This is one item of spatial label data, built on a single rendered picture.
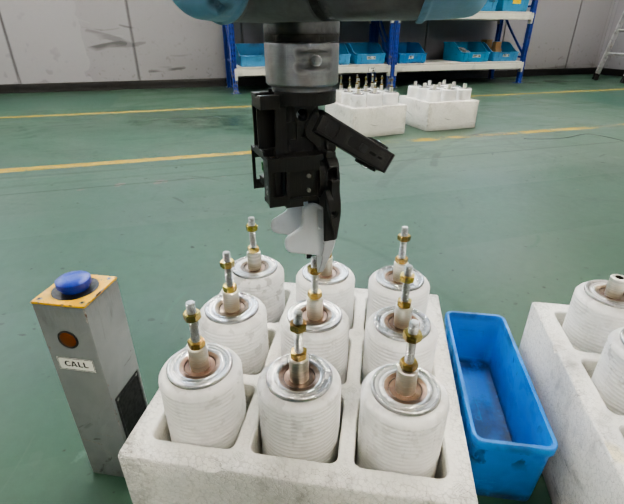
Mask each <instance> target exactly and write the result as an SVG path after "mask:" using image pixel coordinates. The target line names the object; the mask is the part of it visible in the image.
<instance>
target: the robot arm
mask: <svg viewBox="0 0 624 504"><path fill-rule="evenodd" d="M172 1H173V2H174V3H175V4H176V6H177V7H178V8H179V9H181V10H182V11H183V12H184V13H186V14H187V15H189V16H191V17H193V18H196V19H199V20H206V21H213V22H214V23H216V24H219V25H228V24H231V23H233V22H239V23H263V31H264V42H265V43H264V54H265V76H266V83H267V84H268V85H269V86H272V87H271V88H268V91H259V92H251V100H252V116H253V132H254V145H251V156H252V171H253V186H254V189H256V188H264V187H265V197H264V199H265V201H266V202H267V203H268V205H269V208H275V207H282V206H285V208H287V210H286V211H285V212H283V213H282V214H280V215H278V216H277V217H275V218H274V219H273V220H272V222H271V229H272V231H273V232H275V233H278V234H287V235H288V236H287V237H286V239H285V248H286V250H287V251H289V252H291V253H299V254H305V256H306V258H307V259H308V258H311V256H312V255H317V256H316V260H317V272H318V273H319V272H322V271H323V270H324V268H325V266H326V264H327V262H328V260H329V257H330V255H331V253H332V250H333V248H334V245H335V240H336V239H337V235H338V229H339V223H340V216H341V198H340V171H339V162H338V158H337V156H336V152H335V150H336V147H338V148H339V149H341V150H343V151H344V152H346V153H348V154H350V155H351V156H353V157H354V158H356V159H355V161H356V162H357V163H359V164H360V165H361V166H362V167H363V168H364V169H370V170H372V171H374V172H375V171H376V170H378V171H381V172H383V173H385V172H386V171H387V169H388V167H389V165H390V164H391V162H392V160H393V158H394V157H395V154H393V153H391V152H390V151H388V147H387V146H386V145H384V144H382V142H381V141H379V140H377V139H373V138H371V137H366V136H364V135H362V134H361V133H359V132H358V131H356V130H354V129H353V128H351V127H350V126H348V125H346V124H345V123H343V122H342V121H340V120H338V119H337V118H335V117H334V116H332V115H330V114H329V113H327V112H325V111H324V110H321V109H318V106H323V105H329V104H333V103H335V102H336V88H334V87H332V86H335V85H336V84H337V83H338V71H339V43H338V42H339V34H340V21H409V20H416V21H415V23H416V24H422V23H423V22H424V21H427V20H444V19H456V18H467V17H471V16H473V15H475V14H476V13H478V12H479V11H480V10H481V9H482V8H483V7H484V5H485V4H486V2H487V0H172ZM255 157H261V158H262V159H263V161H261V165H262V166H261V167H262V171H263V172H264V174H260V175H259V176H260V178H258V179H256V163H255Z"/></svg>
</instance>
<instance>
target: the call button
mask: <svg viewBox="0 0 624 504"><path fill-rule="evenodd" d="M91 281H92V278H91V275H90V273H89V272H86V271H71V272H68V273H65V274H63V275H61V276H59V277H58V278H57V279H56V280H55V282H54V284H55V287H56V289H57V290H58V291H60V292H61V293H62V294H65V295H74V294H78V293H81V292H83V291H85V290H86V289H88V288H89V286H90V283H91Z"/></svg>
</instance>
